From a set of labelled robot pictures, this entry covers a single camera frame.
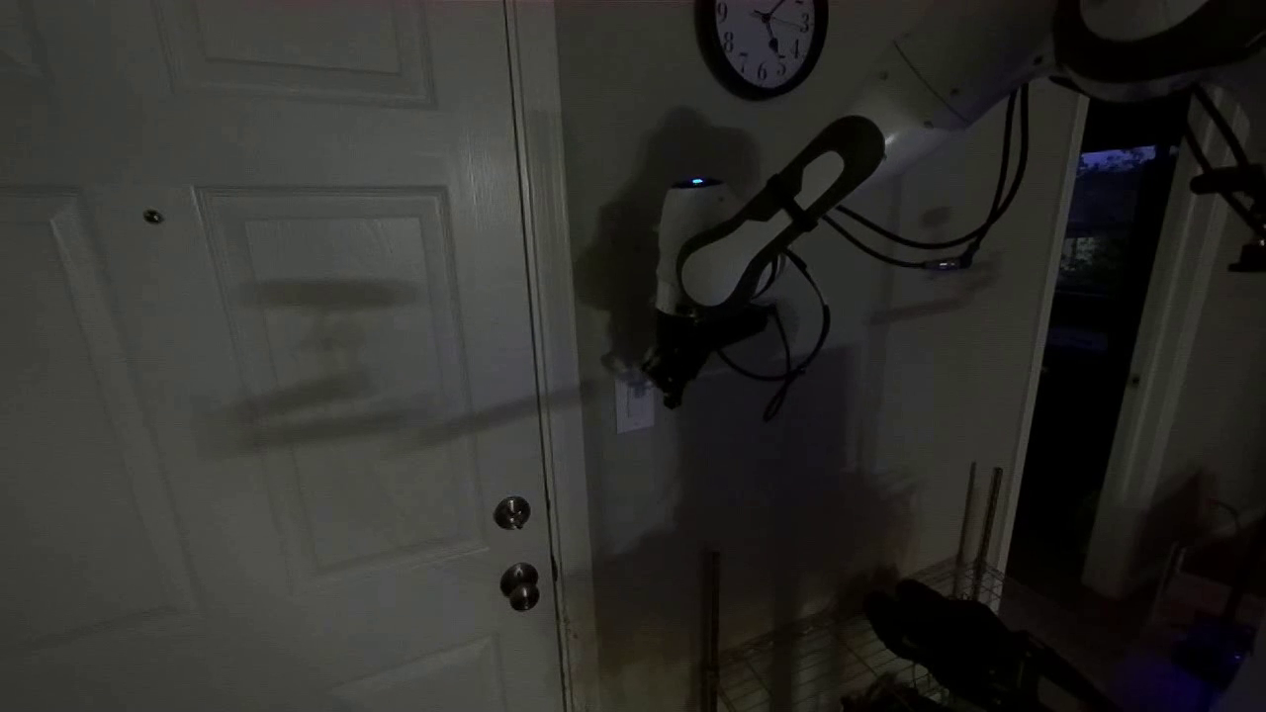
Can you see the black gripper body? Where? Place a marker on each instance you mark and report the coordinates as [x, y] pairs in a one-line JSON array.
[[687, 343]]

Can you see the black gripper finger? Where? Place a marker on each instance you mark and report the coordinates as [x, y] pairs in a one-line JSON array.
[[669, 394]]

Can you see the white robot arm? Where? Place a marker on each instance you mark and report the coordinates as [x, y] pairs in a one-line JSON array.
[[940, 76]]

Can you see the silver deadbolt lock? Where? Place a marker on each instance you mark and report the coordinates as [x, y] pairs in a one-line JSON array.
[[513, 510]]

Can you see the silver door knob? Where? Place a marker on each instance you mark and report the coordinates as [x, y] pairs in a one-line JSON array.
[[518, 587]]

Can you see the black bag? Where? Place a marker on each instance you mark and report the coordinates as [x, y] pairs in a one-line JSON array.
[[971, 651]]

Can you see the white front door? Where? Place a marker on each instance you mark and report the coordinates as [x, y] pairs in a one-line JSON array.
[[268, 361]]

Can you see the white light switch plate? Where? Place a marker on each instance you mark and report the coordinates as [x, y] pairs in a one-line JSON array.
[[634, 403]]

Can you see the round wall clock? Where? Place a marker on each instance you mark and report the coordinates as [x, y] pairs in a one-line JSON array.
[[762, 50]]

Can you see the metal wire rack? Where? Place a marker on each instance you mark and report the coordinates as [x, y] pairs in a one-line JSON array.
[[965, 581]]

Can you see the black camera on tripod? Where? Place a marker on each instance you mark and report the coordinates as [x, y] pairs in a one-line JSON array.
[[1240, 182]]

